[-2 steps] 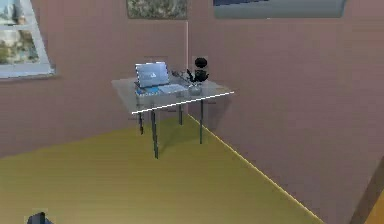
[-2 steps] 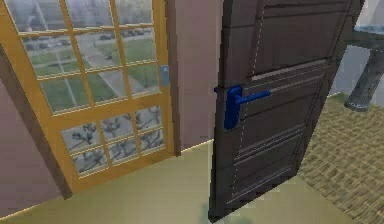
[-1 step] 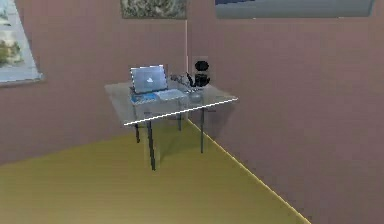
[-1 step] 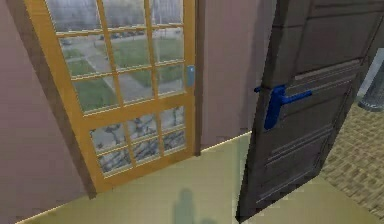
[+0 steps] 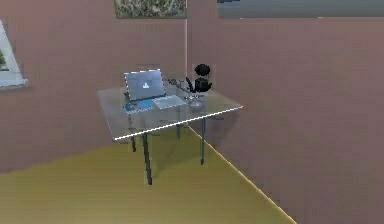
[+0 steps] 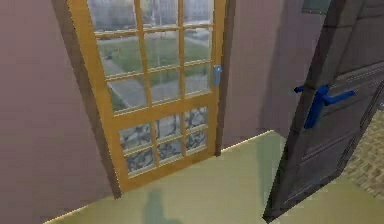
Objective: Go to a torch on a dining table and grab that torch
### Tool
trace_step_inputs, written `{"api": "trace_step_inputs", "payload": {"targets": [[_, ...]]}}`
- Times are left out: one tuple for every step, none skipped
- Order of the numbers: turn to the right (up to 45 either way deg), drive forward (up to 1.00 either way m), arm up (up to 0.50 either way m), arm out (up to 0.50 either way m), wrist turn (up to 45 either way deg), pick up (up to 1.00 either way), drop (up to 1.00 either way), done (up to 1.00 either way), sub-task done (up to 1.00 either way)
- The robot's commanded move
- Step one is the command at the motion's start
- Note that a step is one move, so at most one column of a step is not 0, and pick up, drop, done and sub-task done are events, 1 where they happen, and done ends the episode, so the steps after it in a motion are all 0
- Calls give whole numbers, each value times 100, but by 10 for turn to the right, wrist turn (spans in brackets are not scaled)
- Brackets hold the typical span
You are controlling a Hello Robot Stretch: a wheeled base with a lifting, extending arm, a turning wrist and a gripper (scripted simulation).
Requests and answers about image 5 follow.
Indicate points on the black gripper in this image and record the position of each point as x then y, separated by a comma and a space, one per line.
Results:
202, 84

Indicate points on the grey open laptop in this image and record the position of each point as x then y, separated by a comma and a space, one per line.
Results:
145, 85

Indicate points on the blue flat book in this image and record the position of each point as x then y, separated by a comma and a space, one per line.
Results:
140, 106

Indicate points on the glass table with dark legs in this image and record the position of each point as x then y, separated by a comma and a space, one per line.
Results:
113, 116

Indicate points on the framed picture with green foliage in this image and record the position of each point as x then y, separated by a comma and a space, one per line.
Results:
150, 8

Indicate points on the wide grey framed picture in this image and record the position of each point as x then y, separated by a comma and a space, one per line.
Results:
300, 8

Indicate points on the white framed window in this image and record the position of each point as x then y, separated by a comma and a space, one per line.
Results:
9, 68

